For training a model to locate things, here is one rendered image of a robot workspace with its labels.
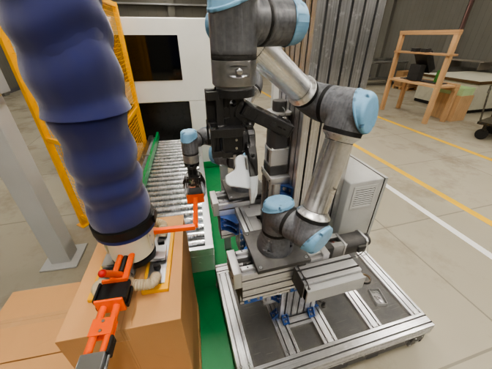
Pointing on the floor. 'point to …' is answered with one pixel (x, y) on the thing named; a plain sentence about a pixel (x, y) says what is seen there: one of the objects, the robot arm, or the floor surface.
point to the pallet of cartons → (403, 82)
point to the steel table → (384, 63)
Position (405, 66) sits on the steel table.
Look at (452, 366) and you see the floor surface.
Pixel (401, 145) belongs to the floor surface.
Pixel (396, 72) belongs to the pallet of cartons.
